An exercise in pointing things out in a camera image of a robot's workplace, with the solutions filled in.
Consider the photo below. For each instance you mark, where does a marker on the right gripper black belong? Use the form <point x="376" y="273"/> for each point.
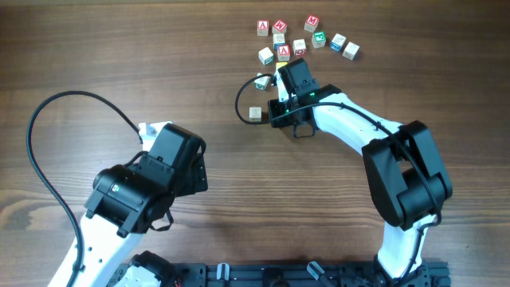
<point x="273" y="109"/>

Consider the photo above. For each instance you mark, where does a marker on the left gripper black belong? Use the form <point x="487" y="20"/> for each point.
<point x="196" y="180"/>

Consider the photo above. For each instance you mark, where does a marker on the white block animal picture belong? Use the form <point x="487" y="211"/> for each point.
<point x="255" y="114"/>

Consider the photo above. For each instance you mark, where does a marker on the white block red Q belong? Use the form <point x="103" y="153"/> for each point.
<point x="299" y="47"/>

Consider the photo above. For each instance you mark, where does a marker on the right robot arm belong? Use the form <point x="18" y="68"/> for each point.
<point x="407" y="179"/>

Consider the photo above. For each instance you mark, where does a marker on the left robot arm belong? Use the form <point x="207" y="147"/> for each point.
<point x="128" y="198"/>

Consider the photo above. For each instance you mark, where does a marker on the white block green Y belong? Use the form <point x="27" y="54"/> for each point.
<point x="262" y="82"/>

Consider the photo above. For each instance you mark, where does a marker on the yellow top picture block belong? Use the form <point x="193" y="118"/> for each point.
<point x="280" y="64"/>

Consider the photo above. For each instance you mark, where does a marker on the red A block centre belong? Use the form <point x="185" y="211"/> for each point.
<point x="283" y="53"/>

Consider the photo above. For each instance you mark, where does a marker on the white block green Z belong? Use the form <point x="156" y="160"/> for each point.
<point x="266" y="56"/>

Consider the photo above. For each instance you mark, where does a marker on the blue edged picture block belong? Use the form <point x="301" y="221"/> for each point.
<point x="278" y="40"/>

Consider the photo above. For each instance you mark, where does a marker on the green top letter block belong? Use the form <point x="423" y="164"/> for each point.
<point x="319" y="39"/>

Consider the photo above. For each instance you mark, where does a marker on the blue P letter block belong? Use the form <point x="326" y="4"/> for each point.
<point x="337" y="42"/>

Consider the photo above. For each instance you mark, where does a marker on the white block red leaf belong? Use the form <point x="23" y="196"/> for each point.
<point x="350" y="51"/>

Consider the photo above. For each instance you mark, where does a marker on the red W letter block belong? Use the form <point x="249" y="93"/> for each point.
<point x="279" y="26"/>

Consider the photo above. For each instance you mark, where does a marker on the red M letter block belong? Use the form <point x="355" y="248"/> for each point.
<point x="311" y="23"/>

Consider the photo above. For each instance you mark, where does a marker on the red A letter block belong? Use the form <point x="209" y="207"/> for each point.
<point x="262" y="28"/>

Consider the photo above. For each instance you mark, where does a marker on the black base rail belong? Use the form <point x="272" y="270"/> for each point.
<point x="430" y="274"/>

